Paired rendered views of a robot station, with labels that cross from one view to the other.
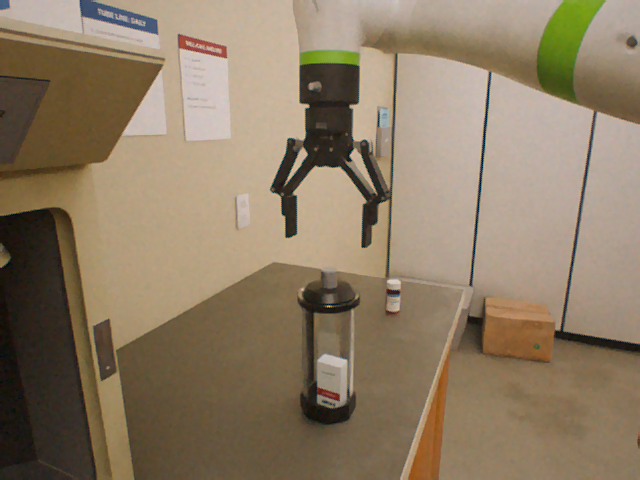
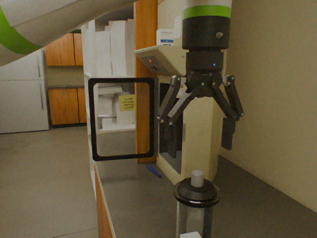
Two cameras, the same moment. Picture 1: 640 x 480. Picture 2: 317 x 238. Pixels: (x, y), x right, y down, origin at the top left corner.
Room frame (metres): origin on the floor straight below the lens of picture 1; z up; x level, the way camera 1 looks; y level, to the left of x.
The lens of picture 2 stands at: (0.97, -0.42, 1.44)
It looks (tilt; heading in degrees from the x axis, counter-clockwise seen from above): 14 degrees down; 136
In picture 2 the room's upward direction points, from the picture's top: straight up
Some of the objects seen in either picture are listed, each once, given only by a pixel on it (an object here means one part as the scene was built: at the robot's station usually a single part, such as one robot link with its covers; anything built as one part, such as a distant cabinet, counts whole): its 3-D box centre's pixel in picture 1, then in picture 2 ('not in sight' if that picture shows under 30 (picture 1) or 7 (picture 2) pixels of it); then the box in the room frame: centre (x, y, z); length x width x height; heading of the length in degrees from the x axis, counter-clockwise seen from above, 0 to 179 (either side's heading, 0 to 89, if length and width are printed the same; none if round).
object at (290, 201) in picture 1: (291, 216); (227, 133); (0.72, 0.05, 1.29); 0.03 x 0.01 x 0.07; 155
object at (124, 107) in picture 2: not in sight; (123, 120); (0.08, 0.22, 1.19); 0.30 x 0.01 x 0.40; 59
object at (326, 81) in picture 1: (328, 87); (204, 36); (0.69, -0.01, 1.50); 0.12 x 0.09 x 0.06; 155
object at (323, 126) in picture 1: (328, 137); (203, 74); (0.69, -0.01, 1.43); 0.08 x 0.07 x 0.09; 65
